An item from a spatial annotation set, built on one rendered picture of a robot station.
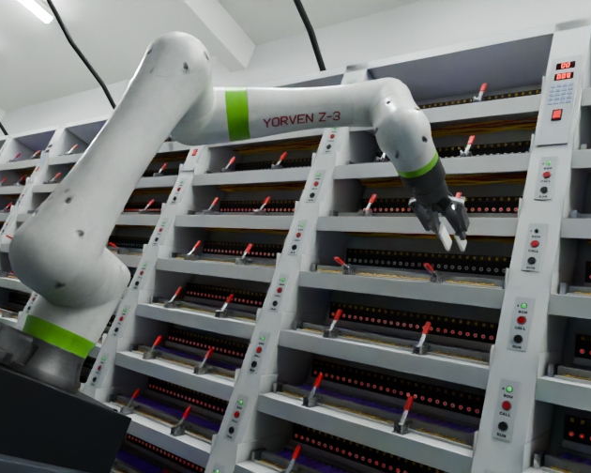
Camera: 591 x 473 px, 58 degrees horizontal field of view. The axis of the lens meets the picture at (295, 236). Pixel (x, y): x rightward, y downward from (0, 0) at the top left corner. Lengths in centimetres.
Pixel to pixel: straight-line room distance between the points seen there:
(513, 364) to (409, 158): 50
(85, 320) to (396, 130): 67
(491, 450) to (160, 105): 93
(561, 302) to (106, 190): 95
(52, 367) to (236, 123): 58
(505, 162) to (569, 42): 39
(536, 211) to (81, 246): 101
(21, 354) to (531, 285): 104
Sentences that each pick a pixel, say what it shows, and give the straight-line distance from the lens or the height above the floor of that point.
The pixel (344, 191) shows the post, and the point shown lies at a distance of 179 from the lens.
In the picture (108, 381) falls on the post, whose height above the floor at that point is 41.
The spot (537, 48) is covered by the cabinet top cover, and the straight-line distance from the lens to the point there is 179.
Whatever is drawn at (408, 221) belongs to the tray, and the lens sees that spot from 150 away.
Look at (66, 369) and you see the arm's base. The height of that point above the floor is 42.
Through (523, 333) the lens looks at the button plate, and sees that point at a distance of 127.
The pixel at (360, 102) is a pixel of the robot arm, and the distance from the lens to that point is 117.
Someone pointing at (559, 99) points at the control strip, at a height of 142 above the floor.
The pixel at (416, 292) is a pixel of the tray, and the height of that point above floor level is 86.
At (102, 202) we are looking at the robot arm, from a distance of 90.
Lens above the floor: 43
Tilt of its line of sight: 20 degrees up
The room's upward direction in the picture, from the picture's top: 19 degrees clockwise
